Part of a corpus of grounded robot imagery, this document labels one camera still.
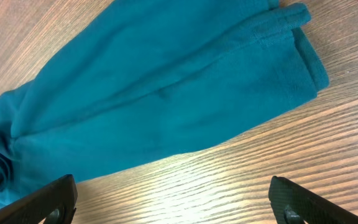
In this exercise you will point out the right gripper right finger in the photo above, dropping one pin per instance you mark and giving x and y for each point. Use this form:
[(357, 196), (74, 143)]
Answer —
[(294, 204)]

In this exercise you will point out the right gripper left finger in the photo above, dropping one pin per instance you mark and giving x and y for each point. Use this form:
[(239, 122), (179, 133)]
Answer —
[(54, 203)]

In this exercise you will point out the blue t-shirt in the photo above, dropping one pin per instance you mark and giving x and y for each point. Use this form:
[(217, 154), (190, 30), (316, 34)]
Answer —
[(150, 79)]

